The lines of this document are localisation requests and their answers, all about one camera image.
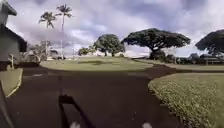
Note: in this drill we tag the grass lawn island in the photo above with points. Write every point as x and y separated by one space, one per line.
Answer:
100 65

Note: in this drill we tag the round leafy tree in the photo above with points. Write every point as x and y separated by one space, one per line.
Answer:
109 44

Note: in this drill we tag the small distant tree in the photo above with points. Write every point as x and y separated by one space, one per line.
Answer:
85 51

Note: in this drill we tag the wide flat-crowned tree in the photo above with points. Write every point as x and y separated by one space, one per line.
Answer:
213 41
156 38

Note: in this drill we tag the robot's own part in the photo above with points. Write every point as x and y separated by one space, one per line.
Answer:
146 125
75 125

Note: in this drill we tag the tall palm tree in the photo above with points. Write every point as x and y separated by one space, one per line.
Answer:
48 18
63 10

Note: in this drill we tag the low spreading tree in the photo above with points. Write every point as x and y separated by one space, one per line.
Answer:
38 51

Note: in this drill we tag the grass lawn with fallen leaves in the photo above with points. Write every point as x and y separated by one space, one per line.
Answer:
193 96

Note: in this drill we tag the grass lawn beside building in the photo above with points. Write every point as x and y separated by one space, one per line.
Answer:
8 80

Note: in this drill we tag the building with dark roof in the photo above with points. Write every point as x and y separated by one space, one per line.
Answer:
8 45

